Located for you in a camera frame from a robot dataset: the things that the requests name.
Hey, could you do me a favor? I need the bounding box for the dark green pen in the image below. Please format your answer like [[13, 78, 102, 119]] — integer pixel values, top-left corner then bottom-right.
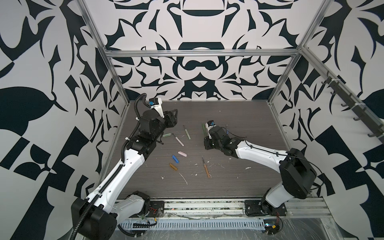
[[202, 123, 208, 138]]

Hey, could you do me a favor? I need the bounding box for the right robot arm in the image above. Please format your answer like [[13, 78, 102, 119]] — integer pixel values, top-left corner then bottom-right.
[[204, 122, 318, 217]]

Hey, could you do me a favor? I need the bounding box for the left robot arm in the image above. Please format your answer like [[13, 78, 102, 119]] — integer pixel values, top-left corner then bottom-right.
[[69, 94, 178, 240]]

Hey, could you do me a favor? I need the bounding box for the pink pen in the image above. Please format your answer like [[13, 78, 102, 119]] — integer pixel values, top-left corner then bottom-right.
[[172, 134, 185, 147]]

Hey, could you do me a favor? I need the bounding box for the light green pen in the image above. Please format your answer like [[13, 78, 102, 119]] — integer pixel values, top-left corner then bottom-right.
[[183, 125, 192, 140]]

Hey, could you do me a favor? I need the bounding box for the orange pen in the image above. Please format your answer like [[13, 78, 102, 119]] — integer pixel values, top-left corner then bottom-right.
[[202, 157, 211, 179]]

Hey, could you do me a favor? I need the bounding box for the pink pen cap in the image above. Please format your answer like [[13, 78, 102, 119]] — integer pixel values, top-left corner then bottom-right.
[[178, 151, 188, 157]]

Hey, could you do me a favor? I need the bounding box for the blue pen cap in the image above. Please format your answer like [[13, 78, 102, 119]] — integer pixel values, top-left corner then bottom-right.
[[172, 155, 179, 163]]

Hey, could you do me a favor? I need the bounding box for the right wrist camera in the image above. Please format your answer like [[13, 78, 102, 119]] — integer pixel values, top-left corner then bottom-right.
[[205, 120, 216, 139]]

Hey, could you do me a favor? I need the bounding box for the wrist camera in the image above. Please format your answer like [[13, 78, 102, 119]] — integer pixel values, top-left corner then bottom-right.
[[149, 97, 165, 119], [205, 120, 216, 139]]

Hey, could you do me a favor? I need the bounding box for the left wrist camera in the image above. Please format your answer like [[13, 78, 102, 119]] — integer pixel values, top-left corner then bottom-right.
[[149, 97, 165, 119]]

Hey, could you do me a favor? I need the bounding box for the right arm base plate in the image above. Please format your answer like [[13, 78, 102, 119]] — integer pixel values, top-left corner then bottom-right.
[[244, 200, 287, 217]]

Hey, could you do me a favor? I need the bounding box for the white cable duct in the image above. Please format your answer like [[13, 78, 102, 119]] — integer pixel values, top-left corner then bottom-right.
[[120, 219, 266, 231]]

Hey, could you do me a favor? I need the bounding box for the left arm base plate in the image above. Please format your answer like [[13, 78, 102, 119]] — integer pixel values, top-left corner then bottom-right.
[[143, 201, 165, 218]]

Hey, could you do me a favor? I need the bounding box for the aluminium front rail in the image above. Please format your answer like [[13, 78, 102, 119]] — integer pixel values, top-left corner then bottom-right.
[[106, 195, 332, 223]]

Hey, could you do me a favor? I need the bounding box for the wall hook rack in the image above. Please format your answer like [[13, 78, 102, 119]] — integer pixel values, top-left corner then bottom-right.
[[322, 71, 384, 144]]

